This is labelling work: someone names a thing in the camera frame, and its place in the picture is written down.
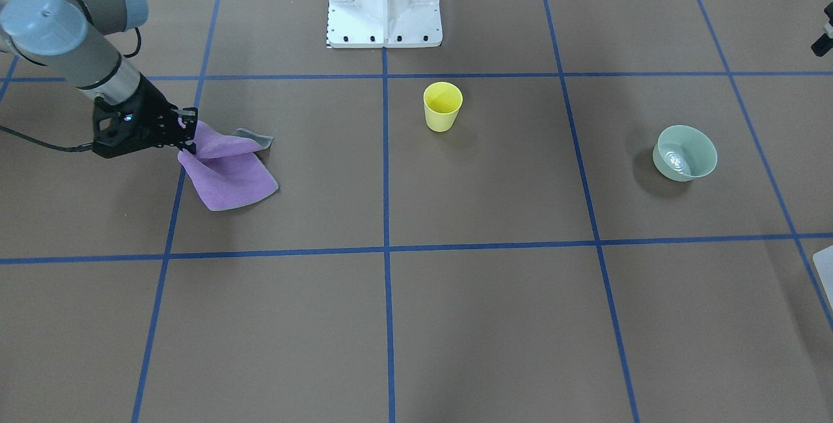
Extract translucent white storage box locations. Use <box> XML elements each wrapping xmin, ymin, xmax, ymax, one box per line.
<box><xmin>812</xmin><ymin>245</ymin><xmax>833</xmax><ymax>308</ymax></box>

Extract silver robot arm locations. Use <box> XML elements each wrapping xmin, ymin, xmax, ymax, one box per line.
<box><xmin>2</xmin><ymin>0</ymin><xmax>198</xmax><ymax>159</ymax></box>

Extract mint green bowl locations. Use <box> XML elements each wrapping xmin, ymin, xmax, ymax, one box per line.
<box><xmin>652</xmin><ymin>126</ymin><xmax>718</xmax><ymax>182</ymax></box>

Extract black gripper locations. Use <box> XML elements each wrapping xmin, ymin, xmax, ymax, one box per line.
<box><xmin>92</xmin><ymin>75</ymin><xmax>198</xmax><ymax>159</ymax></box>

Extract yellow plastic cup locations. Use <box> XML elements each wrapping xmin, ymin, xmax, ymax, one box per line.
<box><xmin>423</xmin><ymin>81</ymin><xmax>463</xmax><ymax>133</ymax></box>

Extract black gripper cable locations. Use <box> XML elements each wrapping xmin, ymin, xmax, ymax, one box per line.
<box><xmin>0</xmin><ymin>125</ymin><xmax>95</xmax><ymax>153</ymax></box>

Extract purple microfiber cloth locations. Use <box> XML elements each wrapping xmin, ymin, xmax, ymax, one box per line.
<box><xmin>178</xmin><ymin>120</ymin><xmax>279</xmax><ymax>212</ymax></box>

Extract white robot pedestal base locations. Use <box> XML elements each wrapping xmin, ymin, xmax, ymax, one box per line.
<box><xmin>325</xmin><ymin>0</ymin><xmax>443</xmax><ymax>49</ymax></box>

